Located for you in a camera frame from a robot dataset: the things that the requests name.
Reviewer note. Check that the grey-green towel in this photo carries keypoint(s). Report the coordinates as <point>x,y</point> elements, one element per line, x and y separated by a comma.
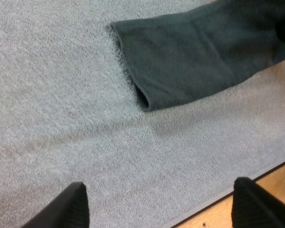
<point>192,59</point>

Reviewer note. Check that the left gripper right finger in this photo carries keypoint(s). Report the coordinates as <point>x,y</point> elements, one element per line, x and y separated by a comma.
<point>259,206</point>

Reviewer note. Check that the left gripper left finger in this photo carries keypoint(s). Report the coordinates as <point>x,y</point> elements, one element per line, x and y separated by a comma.
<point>66,209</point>

